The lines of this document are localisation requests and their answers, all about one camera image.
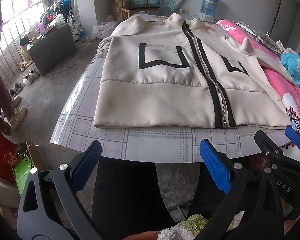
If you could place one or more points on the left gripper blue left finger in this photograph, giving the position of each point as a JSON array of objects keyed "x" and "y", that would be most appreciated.
[{"x": 83, "y": 165}]

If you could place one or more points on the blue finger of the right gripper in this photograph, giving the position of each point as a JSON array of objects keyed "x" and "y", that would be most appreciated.
[
  {"x": 272, "y": 148},
  {"x": 293, "y": 135}
]

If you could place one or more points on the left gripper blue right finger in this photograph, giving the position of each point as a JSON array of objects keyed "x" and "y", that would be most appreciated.
[{"x": 214, "y": 164}]

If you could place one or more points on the cream zip-up jacket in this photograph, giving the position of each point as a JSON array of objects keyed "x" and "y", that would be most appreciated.
[{"x": 179, "y": 73}]

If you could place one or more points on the pink floral blanket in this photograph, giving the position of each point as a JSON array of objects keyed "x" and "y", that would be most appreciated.
[{"x": 290, "y": 93}]

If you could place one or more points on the green paper bag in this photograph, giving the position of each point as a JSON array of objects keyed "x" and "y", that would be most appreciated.
[{"x": 21, "y": 172}]

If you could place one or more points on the cyan cloth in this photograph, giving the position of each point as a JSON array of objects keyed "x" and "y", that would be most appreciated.
[{"x": 291, "y": 62}]

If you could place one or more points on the red gift bag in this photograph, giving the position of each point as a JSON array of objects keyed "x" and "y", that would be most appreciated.
[{"x": 7, "y": 151}]

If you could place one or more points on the beige sneaker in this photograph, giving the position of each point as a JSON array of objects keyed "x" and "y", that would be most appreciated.
[{"x": 17, "y": 117}]

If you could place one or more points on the grey patterned pillow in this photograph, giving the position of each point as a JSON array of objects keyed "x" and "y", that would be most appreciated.
[{"x": 260, "y": 38}]

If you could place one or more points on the white shoes pair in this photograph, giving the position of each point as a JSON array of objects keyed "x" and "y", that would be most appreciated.
[{"x": 29, "y": 78}]

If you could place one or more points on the dark low cabinet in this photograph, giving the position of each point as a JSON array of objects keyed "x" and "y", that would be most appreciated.
[{"x": 53, "y": 49}]

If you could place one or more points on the white plastic bag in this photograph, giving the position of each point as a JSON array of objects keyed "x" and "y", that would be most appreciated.
[{"x": 104, "y": 30}]

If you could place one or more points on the blue water bottle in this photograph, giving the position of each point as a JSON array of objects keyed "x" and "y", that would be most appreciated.
[{"x": 209, "y": 7}]

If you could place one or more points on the wooden chair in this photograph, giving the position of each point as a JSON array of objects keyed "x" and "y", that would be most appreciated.
[{"x": 127, "y": 8}]

